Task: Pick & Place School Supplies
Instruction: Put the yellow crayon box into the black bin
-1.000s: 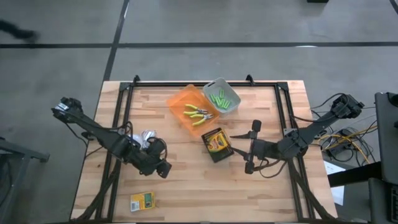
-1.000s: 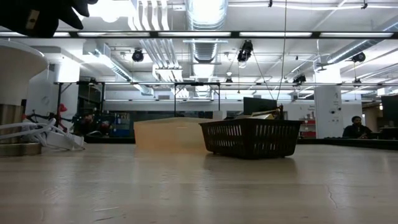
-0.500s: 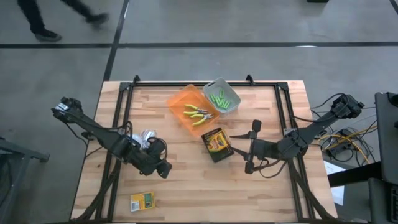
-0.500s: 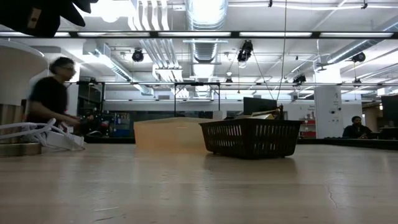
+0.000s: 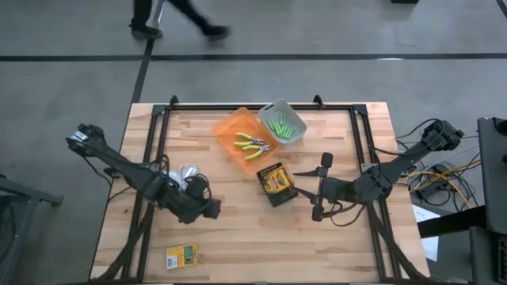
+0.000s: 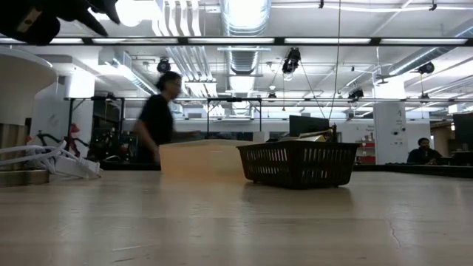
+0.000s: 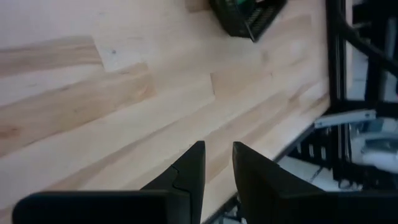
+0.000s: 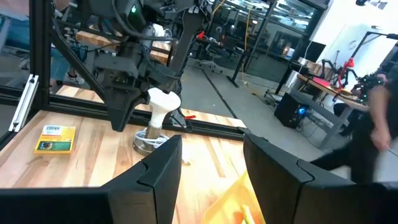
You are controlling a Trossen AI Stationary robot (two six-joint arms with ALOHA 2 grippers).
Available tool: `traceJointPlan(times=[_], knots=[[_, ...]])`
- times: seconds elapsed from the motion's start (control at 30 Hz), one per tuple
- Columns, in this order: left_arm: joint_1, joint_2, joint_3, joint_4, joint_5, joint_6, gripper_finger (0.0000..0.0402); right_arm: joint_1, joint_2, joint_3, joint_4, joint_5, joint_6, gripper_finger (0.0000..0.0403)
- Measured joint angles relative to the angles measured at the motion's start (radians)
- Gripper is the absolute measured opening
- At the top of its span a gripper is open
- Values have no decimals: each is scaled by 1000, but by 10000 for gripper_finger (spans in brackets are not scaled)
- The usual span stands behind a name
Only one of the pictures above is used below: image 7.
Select white paper sheet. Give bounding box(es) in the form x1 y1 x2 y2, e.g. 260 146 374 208
278 154 343 191

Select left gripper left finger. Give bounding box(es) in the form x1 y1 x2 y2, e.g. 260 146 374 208
12 140 206 224

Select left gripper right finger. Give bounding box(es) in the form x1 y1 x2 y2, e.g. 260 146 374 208
233 141 398 224

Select black aluminium rig frame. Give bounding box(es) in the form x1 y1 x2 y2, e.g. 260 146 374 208
289 0 398 190

